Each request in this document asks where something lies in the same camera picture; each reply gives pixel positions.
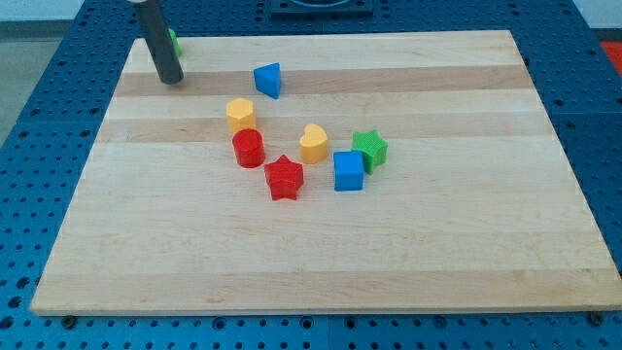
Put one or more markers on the yellow heart block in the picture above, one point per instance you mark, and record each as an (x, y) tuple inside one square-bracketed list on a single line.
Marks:
[(313, 144)]

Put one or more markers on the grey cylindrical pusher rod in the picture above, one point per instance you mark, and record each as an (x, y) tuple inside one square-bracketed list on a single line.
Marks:
[(159, 42)]

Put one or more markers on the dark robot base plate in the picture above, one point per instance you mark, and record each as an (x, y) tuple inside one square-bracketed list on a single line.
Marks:
[(319, 8)]

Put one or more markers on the red cylinder block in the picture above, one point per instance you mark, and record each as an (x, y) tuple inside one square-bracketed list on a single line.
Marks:
[(248, 148)]

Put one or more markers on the yellow hexagon block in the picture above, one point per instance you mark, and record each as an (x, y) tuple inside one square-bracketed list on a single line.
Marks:
[(240, 114)]

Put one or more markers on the blue cube block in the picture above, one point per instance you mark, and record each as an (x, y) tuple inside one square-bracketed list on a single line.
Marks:
[(348, 171)]

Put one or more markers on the blue triangle block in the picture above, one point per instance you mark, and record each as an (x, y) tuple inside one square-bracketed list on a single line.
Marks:
[(268, 80)]

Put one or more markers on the red star block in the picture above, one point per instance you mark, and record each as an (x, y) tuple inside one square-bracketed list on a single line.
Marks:
[(284, 178)]

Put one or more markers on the green block behind rod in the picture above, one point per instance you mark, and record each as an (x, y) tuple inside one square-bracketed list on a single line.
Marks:
[(174, 39)]

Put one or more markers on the green star block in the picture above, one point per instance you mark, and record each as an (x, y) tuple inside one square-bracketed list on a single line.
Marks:
[(373, 148)]

